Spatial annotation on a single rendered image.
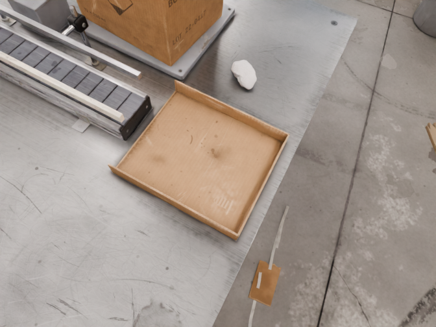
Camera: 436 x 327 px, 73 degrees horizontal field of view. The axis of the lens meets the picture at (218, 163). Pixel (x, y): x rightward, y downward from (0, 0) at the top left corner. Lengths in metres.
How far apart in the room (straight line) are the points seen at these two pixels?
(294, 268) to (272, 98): 0.93
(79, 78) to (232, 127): 0.37
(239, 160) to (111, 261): 0.33
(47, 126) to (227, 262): 0.50
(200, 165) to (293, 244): 0.95
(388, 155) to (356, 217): 0.45
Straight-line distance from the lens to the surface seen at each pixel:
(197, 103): 0.74
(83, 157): 0.71
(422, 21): 2.76
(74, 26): 0.77
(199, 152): 0.67
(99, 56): 0.68
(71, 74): 0.78
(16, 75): 0.83
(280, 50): 0.90
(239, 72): 0.78
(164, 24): 0.71
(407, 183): 1.91
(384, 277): 1.68
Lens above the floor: 1.43
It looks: 64 degrees down
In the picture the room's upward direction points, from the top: 9 degrees clockwise
